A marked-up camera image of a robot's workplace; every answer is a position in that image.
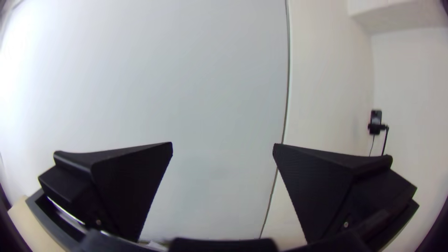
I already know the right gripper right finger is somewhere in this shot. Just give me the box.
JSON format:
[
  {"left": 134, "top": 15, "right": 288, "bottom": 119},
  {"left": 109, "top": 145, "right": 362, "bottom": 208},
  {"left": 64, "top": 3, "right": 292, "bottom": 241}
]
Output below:
[{"left": 273, "top": 143, "right": 418, "bottom": 244}]

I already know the black wall plug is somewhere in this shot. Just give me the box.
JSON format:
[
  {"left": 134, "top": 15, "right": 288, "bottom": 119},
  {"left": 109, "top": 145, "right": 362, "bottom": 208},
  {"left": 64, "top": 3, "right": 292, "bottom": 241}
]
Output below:
[{"left": 367, "top": 109, "right": 388, "bottom": 136}]

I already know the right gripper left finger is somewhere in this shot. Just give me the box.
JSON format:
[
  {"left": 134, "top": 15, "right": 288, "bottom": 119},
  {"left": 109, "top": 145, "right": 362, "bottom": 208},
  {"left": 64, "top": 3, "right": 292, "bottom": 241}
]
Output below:
[{"left": 37, "top": 141, "right": 174, "bottom": 242}]

